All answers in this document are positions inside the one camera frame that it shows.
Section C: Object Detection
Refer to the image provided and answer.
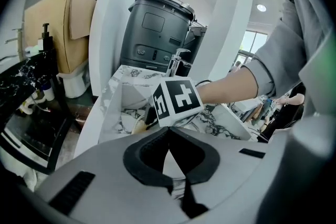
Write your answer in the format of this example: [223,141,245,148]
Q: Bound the dark grey cabinet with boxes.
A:
[185,20,208,66]

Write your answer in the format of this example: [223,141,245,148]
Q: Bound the black table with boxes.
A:
[0,48,77,175]

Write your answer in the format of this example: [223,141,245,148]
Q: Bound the white marble sink cabinet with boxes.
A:
[98,64,253,144]

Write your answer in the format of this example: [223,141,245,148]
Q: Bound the white plastic container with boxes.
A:
[59,64,91,99]

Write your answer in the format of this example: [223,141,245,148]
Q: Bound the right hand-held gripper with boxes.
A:
[143,75,204,129]

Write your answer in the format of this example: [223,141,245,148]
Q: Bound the brown cardboard box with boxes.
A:
[24,0,97,74]

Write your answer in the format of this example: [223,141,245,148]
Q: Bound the black cabinet appliance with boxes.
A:
[120,0,196,71]

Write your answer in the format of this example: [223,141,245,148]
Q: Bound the black pump bottle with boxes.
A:
[41,23,55,52]

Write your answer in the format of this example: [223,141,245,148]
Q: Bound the person's grey zip hoodie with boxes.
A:
[240,0,336,124]

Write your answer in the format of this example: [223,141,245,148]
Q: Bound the yellow sponge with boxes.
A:
[131,119,151,135]

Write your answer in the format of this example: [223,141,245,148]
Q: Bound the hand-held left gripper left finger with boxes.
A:
[33,126,190,224]

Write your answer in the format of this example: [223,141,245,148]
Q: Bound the person's right forearm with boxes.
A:
[195,64,259,105]

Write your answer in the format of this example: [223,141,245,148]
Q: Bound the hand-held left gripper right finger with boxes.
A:
[169,126,275,220]

